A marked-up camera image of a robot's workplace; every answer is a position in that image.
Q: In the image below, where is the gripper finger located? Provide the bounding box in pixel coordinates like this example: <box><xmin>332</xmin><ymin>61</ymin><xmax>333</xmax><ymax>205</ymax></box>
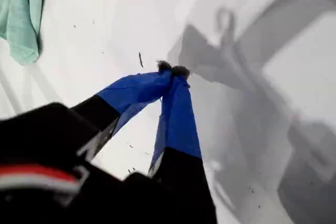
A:
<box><xmin>69</xmin><ymin>60</ymin><xmax>173</xmax><ymax>162</ymax></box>
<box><xmin>146</xmin><ymin>65</ymin><xmax>219</xmax><ymax>224</ymax></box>

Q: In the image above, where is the pale green T-shirt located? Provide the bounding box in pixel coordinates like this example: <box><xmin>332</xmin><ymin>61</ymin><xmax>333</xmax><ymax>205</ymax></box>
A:
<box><xmin>0</xmin><ymin>0</ymin><xmax>58</xmax><ymax>67</ymax></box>

